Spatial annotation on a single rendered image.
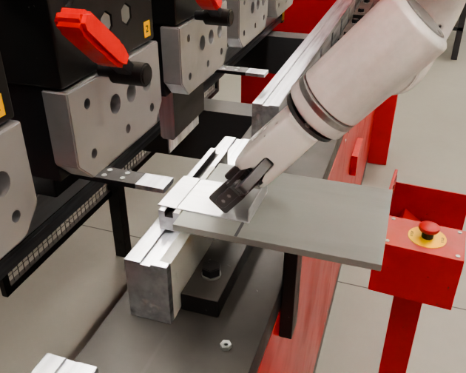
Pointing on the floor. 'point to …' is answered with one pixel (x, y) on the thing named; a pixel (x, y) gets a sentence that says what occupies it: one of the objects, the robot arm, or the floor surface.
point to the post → (119, 220)
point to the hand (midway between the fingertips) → (233, 186)
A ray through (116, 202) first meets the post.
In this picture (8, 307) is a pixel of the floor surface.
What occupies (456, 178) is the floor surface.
